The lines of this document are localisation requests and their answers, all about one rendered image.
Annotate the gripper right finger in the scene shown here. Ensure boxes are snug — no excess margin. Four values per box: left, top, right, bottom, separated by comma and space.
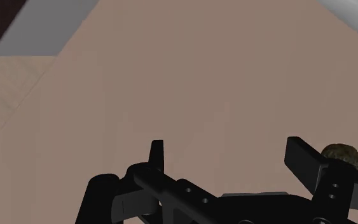
284, 136, 358, 224

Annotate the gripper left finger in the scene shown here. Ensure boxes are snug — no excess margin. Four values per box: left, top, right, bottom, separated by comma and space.
74, 139, 220, 224

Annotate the brown mottled round object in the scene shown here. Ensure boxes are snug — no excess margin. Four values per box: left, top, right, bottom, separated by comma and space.
320, 143, 358, 172

